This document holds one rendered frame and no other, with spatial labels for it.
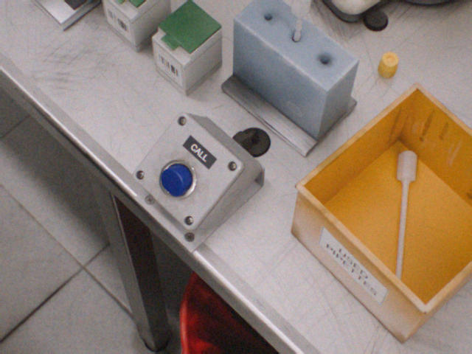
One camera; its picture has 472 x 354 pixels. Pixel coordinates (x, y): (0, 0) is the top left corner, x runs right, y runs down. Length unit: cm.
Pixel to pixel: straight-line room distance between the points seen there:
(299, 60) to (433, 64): 17
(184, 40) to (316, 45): 11
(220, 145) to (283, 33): 11
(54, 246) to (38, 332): 16
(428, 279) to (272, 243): 13
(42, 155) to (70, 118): 97
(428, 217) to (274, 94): 17
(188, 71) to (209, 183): 12
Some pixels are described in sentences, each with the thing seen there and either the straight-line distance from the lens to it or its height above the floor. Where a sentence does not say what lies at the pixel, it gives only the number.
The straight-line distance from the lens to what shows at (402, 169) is 82.
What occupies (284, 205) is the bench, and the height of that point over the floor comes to 88.
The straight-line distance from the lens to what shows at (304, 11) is 74.
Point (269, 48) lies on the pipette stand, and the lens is 78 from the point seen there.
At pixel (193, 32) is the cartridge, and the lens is 82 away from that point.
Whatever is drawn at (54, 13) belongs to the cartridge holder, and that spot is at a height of 89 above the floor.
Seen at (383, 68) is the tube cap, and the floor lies 89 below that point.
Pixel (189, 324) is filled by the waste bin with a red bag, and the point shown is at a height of 43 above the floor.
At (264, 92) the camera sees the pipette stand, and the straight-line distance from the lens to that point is 84.
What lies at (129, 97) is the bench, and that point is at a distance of 87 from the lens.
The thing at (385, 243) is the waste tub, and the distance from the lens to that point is 81.
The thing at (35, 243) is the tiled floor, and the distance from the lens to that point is 177.
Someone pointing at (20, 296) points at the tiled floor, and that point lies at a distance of 174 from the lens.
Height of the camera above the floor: 163
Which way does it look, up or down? 66 degrees down
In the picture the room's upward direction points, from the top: 1 degrees clockwise
